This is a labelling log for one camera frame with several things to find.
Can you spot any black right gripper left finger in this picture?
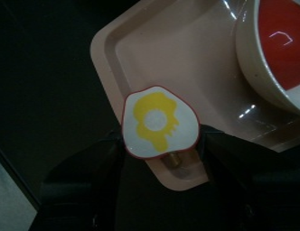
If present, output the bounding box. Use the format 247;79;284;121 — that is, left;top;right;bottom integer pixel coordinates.
29;127;126;231

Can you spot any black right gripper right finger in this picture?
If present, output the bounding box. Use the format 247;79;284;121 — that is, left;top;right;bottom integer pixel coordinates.
199;124;300;231

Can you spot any toy fried egg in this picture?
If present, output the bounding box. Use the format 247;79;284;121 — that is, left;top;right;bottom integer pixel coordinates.
120;85;203;160

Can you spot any red toy pot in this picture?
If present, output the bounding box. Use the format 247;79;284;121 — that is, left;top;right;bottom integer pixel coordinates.
235;0;300;116

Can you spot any pink plastic tray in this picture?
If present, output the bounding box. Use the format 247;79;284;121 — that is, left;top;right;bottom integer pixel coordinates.
89;0;300;192

